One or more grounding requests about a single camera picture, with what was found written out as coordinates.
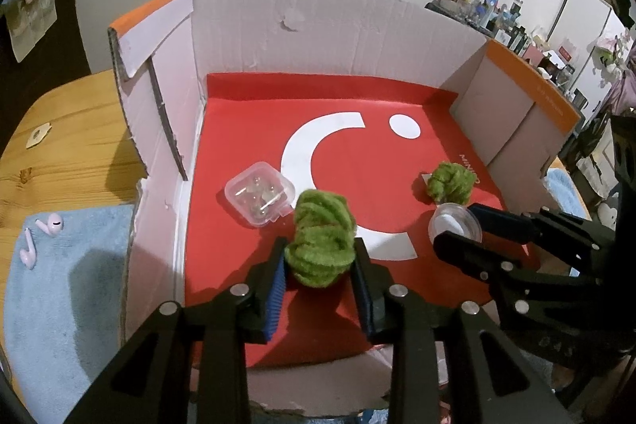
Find green pipe cleaner ball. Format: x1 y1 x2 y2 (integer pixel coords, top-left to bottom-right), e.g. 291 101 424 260
426 162 477 206
285 190 357 290

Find orange cardboard box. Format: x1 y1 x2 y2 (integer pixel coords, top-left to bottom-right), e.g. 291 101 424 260
107 0 582 417

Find red paper sheet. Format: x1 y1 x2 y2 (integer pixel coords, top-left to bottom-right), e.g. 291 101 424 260
183 73 540 368

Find small white sticker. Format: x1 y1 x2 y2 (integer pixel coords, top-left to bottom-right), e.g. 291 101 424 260
26 123 52 149

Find small clear plastic box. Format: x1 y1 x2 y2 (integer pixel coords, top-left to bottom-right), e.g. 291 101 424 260
223 162 297 227

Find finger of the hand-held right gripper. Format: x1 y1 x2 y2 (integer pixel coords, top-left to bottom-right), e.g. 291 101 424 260
433 232 537 288
469 204 542 248

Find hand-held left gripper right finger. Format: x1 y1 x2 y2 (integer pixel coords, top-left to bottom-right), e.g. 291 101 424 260
352 238 570 424

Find white earbuds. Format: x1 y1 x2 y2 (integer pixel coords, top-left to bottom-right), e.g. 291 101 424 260
20 228 37 270

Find white refrigerator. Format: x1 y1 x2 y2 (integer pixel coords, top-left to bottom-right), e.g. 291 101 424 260
547 0 627 107

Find row of cosmetic bottles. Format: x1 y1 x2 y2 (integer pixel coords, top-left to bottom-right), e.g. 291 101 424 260
467 0 587 107

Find light blue fluffy towel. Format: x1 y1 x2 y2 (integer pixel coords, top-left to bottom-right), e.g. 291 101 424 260
5 168 592 424

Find round clear plastic container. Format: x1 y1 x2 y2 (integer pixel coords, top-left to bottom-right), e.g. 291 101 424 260
428 203 484 245

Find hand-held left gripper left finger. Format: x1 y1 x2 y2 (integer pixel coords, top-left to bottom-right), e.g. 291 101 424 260
64 238 289 424

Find pink earbud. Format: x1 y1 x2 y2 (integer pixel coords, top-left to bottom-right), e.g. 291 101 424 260
36 214 65 237

